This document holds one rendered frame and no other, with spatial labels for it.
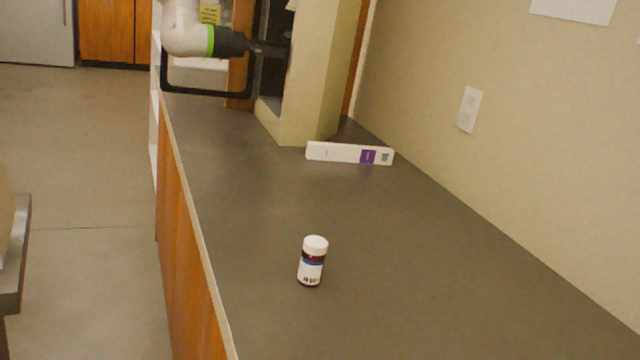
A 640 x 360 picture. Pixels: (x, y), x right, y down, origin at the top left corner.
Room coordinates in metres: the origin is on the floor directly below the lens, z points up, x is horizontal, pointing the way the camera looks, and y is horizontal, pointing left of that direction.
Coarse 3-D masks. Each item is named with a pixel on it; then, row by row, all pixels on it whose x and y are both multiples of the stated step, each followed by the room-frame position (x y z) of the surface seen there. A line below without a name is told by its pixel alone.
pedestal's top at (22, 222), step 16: (16, 208) 0.71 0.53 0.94; (32, 208) 0.77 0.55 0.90; (16, 224) 0.66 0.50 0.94; (16, 240) 0.61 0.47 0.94; (16, 256) 0.57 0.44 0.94; (0, 272) 0.53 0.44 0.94; (16, 272) 0.54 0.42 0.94; (0, 288) 0.50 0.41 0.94; (16, 288) 0.50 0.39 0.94; (0, 304) 0.49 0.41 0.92; (16, 304) 0.50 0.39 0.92
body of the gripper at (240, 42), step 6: (234, 36) 1.35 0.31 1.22; (240, 36) 1.36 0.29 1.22; (234, 42) 1.34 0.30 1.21; (240, 42) 1.35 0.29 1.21; (246, 42) 1.37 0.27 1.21; (234, 48) 1.34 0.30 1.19; (240, 48) 1.35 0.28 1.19; (246, 48) 1.35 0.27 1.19; (234, 54) 1.35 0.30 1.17; (240, 54) 1.35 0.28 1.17
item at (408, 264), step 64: (192, 128) 1.31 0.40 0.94; (256, 128) 1.42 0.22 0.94; (192, 192) 0.90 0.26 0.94; (256, 192) 0.96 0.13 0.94; (320, 192) 1.02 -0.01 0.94; (384, 192) 1.09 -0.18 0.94; (448, 192) 1.17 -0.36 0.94; (256, 256) 0.70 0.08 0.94; (384, 256) 0.78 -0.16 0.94; (448, 256) 0.82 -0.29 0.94; (512, 256) 0.87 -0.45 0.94; (256, 320) 0.53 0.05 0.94; (320, 320) 0.56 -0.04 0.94; (384, 320) 0.59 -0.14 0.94; (448, 320) 0.61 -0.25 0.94; (512, 320) 0.64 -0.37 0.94; (576, 320) 0.68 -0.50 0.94
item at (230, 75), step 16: (208, 0) 1.51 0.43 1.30; (224, 0) 1.53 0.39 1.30; (240, 0) 1.54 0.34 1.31; (208, 16) 1.51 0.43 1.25; (224, 16) 1.53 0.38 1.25; (240, 16) 1.54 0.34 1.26; (176, 64) 1.48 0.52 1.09; (192, 64) 1.50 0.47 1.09; (208, 64) 1.51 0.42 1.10; (224, 64) 1.53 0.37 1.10; (240, 64) 1.55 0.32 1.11; (176, 80) 1.48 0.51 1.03; (192, 80) 1.50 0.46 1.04; (208, 80) 1.52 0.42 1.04; (224, 80) 1.53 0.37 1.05; (240, 80) 1.55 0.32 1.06
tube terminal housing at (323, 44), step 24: (312, 0) 1.31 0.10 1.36; (336, 0) 1.34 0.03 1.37; (360, 0) 1.51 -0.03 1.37; (312, 24) 1.31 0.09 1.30; (336, 24) 1.35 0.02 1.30; (312, 48) 1.32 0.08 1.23; (336, 48) 1.38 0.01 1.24; (288, 72) 1.30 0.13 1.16; (312, 72) 1.32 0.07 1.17; (336, 72) 1.42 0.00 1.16; (288, 96) 1.29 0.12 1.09; (312, 96) 1.33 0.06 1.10; (336, 96) 1.46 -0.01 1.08; (264, 120) 1.46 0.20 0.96; (288, 120) 1.30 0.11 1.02; (312, 120) 1.33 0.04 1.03; (336, 120) 1.50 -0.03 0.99; (288, 144) 1.30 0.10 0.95
